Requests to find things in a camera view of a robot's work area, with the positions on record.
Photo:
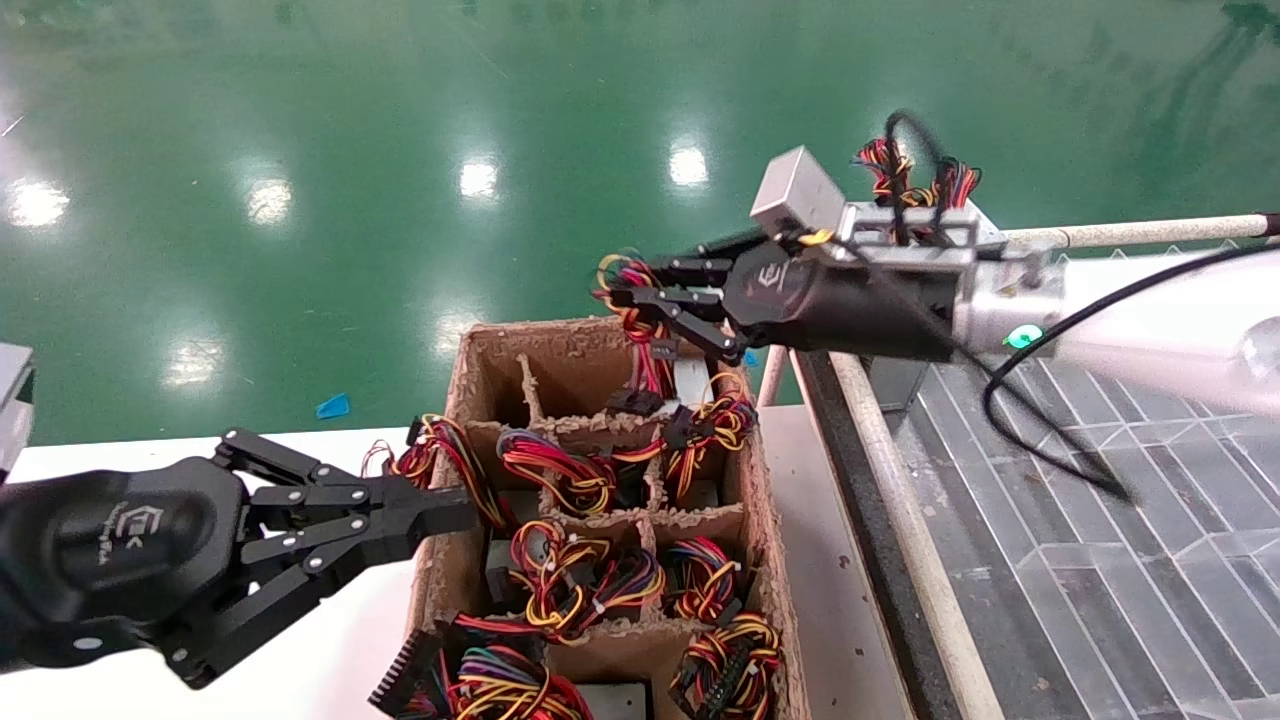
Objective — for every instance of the clear acrylic divider tray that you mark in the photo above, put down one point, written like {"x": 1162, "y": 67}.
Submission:
{"x": 1100, "y": 600}

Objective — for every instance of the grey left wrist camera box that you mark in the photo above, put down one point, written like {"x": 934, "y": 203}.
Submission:
{"x": 12, "y": 400}

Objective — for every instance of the silver camera mount bracket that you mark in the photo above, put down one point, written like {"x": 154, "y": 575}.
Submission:
{"x": 870, "y": 235}

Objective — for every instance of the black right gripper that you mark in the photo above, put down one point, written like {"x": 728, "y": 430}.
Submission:
{"x": 850, "y": 305}

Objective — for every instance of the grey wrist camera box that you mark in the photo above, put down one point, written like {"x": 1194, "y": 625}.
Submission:
{"x": 800, "y": 190}
{"x": 12, "y": 400}

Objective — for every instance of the brown cardboard divider box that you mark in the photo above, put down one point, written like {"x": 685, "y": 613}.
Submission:
{"x": 580, "y": 370}

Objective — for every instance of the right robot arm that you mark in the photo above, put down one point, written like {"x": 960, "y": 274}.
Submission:
{"x": 1150, "y": 320}

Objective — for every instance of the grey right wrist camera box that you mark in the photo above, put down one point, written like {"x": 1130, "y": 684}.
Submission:
{"x": 800, "y": 190}

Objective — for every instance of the short white pipe rail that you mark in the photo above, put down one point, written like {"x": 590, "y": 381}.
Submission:
{"x": 772, "y": 375}

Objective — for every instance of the black metal frame strip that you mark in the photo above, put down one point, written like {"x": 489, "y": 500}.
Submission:
{"x": 860, "y": 500}

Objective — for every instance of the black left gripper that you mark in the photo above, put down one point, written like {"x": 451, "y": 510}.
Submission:
{"x": 110, "y": 550}

